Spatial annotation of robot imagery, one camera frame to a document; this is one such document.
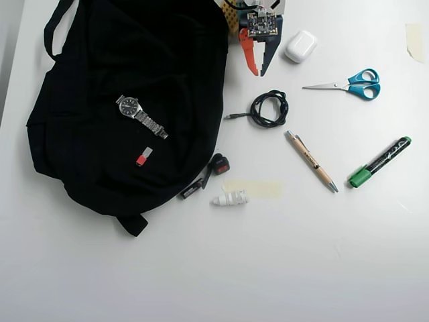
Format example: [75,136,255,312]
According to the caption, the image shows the dark blue white gripper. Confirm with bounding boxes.
[237,15,286,77]

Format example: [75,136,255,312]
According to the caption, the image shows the red silver usb stick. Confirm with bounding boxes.
[135,146,154,168]

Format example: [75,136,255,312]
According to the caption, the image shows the yellow perforated robot base part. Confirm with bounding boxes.
[221,0,241,34]

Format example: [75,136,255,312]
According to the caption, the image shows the small black rectangular stick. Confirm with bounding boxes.
[180,179,205,200]

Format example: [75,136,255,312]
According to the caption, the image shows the black fabric bag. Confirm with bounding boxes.
[25,0,231,237]

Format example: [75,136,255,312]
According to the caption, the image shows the white earbuds case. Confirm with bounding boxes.
[284,30,318,64]

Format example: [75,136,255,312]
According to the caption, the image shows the tan ballpoint pen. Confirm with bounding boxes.
[285,130,339,194]

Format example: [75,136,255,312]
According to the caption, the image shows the long beige tape strip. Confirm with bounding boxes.
[223,179,284,199]

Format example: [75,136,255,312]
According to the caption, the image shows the silver metal wristwatch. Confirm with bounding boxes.
[115,95,169,140]

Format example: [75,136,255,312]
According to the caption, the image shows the small white dropper bottle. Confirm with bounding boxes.
[210,189,251,207]

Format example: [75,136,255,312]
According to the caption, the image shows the short beige tape piece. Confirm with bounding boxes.
[404,22,426,64]

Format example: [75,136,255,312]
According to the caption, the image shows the black marker green cap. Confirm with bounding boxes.
[347,136,412,189]

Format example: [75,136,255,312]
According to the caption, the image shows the bare camera circuit board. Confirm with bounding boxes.
[247,11,279,37]

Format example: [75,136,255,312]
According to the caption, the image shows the black coiled usb cable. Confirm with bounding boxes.
[226,89,290,129]

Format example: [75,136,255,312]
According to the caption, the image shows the teal handled scissors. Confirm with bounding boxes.
[302,68,381,101]

